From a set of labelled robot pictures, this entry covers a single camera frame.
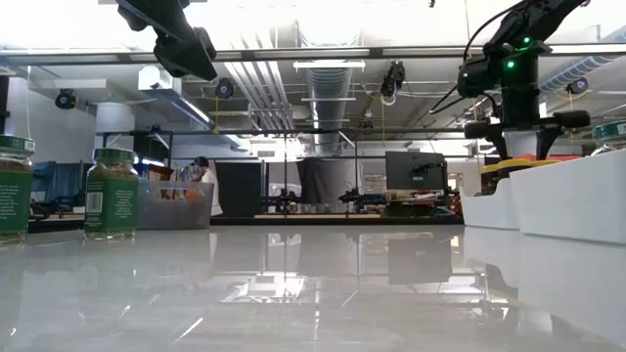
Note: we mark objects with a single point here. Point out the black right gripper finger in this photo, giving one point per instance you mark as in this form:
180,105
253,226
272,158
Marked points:
501,146
545,142

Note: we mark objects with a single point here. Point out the yellow-lid dark spice jar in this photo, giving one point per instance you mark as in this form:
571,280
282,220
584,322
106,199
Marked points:
538,163
494,167

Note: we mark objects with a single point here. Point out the green-lid herb spice jar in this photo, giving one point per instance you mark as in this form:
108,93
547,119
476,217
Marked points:
14,200
112,200
610,131

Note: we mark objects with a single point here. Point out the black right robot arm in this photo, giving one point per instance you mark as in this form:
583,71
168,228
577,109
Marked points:
538,17

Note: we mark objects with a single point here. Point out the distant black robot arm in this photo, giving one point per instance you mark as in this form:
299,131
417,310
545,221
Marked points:
357,198

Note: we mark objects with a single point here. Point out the white round pillar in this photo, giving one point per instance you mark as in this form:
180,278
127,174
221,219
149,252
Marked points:
522,146
115,127

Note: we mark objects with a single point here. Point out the orange-red cloth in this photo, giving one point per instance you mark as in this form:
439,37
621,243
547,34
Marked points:
572,157

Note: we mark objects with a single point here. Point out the white ceiling air unit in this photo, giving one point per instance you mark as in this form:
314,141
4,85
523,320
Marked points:
156,78

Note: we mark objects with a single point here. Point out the white plastic bin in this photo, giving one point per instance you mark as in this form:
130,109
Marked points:
572,200
489,210

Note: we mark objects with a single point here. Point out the black monitor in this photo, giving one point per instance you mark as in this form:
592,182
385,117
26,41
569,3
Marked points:
411,171

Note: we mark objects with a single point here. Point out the ceiling light fixture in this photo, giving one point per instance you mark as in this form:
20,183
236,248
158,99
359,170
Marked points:
328,64

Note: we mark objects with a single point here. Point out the person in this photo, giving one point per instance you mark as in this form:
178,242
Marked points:
214,195

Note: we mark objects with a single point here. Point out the black partition panel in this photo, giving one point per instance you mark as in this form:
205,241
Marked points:
239,190

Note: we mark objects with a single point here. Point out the grey translucent plastic bin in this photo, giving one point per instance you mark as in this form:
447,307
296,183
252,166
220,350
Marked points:
176,212

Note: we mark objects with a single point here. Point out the dark grey hanging cloth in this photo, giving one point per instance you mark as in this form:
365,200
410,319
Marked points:
325,181

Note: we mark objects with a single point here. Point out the blue fabric cover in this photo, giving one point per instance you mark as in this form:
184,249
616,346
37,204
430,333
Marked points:
58,181

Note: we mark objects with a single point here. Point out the distant wooden bench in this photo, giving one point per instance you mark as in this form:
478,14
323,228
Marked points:
313,216

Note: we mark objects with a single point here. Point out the striped flexible duct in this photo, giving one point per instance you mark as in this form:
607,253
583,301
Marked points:
577,68

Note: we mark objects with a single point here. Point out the black aluminium rig frame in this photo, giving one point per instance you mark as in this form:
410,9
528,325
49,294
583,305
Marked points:
313,54

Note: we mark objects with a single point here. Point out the black distant frame rail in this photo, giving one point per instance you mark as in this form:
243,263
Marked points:
293,131

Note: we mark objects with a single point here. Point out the silver ventilation duct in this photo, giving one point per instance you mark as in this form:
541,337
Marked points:
328,98

